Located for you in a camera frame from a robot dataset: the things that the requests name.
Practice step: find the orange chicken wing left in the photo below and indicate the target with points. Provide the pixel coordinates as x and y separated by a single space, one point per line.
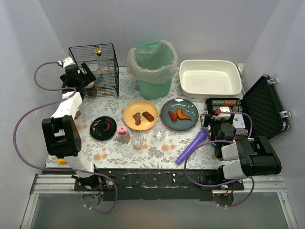
173 116

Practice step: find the yellow plastic plate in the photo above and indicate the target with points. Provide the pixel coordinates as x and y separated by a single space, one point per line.
140 106

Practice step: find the black wire cage rack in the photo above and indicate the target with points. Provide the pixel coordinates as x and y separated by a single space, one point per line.
86 54

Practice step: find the red owl toy block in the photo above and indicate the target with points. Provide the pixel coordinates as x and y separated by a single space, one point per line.
77 115

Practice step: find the playing card deck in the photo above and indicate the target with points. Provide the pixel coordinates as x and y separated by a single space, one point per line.
238 121

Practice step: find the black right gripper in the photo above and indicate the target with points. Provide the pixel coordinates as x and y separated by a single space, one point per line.
215 129

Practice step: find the clear cup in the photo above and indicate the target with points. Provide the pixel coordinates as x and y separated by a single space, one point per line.
159 131
137 140

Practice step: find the white rectangular basin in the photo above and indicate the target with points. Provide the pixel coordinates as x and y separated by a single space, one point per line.
201 79

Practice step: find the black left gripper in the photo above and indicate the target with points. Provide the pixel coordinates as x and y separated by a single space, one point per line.
79 78

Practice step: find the glass bottle gold cap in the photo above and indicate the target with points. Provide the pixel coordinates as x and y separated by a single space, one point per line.
102 61

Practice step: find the pink bin liner bag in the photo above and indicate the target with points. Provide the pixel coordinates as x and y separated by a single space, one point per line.
153 62

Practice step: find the clear jar blue label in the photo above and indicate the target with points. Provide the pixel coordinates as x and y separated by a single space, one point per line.
96 71

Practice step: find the floral table mat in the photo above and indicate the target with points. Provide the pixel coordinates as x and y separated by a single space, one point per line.
155 153

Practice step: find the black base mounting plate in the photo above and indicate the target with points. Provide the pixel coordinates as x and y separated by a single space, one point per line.
154 184

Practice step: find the purple toy microphone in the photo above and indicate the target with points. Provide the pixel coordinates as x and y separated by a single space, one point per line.
201 136

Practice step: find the pink lid spice jar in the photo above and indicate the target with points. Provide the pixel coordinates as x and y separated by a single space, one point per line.
123 134

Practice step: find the black small plate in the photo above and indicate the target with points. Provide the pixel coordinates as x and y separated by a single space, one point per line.
96 128

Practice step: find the red chili pepper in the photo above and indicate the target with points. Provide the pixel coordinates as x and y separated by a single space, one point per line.
107 126

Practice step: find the green trash bin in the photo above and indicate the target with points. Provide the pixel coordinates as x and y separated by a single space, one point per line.
151 91

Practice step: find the purple grey chip stack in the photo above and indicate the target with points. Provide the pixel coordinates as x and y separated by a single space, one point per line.
215 109

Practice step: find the brown jar white lid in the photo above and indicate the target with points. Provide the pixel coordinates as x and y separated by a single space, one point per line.
91 90

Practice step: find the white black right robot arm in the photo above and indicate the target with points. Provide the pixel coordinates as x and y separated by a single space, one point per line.
251 156

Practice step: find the brown meat piece left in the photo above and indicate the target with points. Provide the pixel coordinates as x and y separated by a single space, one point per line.
137 118

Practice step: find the brown meat piece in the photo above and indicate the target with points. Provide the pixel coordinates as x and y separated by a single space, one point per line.
148 116
137 118

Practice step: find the black poker chip case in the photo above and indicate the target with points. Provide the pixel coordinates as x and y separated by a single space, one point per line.
263 105

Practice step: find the orange chicken wing right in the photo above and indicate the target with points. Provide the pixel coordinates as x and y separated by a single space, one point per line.
181 116

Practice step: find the orange chicken wing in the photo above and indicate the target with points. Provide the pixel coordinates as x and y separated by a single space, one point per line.
181 116
173 116

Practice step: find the brown meat piece right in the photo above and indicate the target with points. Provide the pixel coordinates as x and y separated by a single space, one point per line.
148 116

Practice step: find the red tan chip stack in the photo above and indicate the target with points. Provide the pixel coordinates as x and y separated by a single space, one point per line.
232 103

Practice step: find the yellow toy brick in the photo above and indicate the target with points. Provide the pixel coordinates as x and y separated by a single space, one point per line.
61 162

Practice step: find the green blue chip stack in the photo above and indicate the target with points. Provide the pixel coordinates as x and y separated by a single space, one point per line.
218 102

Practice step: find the blue glazed ceramic plate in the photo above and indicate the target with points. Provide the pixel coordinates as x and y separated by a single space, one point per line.
189 109

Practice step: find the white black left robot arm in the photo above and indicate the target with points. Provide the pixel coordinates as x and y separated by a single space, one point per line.
60 132

